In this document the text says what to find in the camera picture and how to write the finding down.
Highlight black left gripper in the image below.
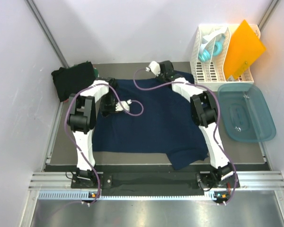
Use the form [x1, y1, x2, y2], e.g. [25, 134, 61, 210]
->
[100, 93, 119, 118]

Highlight navy blue t shirt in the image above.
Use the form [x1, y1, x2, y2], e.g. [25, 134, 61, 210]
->
[92, 79, 208, 170]

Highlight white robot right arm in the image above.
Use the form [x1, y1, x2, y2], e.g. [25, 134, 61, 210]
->
[154, 61, 234, 190]

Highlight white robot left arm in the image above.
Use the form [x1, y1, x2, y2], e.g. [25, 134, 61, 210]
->
[66, 78, 118, 188]

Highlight folded green t shirt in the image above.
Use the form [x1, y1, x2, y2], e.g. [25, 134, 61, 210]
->
[73, 61, 99, 78]

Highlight teal headphones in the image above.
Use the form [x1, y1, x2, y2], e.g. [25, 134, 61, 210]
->
[198, 26, 227, 62]

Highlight white slotted file organizer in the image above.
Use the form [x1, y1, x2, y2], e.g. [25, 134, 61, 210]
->
[190, 24, 262, 86]

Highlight folded black t shirt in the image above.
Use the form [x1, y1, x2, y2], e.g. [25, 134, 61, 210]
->
[51, 61, 96, 102]

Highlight orange plastic folder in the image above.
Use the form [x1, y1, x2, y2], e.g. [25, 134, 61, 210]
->
[223, 20, 266, 81]

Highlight translucent teal plastic bin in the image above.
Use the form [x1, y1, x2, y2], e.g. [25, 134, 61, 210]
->
[218, 82, 276, 143]

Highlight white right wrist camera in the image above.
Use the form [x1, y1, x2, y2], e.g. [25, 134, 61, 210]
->
[145, 61, 161, 77]

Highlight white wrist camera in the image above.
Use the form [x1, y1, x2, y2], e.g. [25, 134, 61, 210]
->
[145, 61, 161, 77]
[115, 99, 132, 112]

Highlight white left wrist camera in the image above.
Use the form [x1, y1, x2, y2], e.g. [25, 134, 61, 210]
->
[115, 99, 132, 112]

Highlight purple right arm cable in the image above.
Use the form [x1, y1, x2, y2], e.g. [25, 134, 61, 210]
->
[133, 67, 239, 205]

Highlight right aluminium corner post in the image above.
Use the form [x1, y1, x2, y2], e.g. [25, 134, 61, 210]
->
[257, 0, 281, 31]

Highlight aluminium corner post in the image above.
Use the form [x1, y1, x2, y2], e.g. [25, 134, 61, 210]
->
[24, 0, 69, 68]
[257, 0, 281, 31]

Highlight left aluminium corner post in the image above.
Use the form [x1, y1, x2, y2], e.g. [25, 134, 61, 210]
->
[24, 0, 69, 68]

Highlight aluminium frame rail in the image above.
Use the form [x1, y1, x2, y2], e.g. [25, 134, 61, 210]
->
[20, 171, 284, 227]

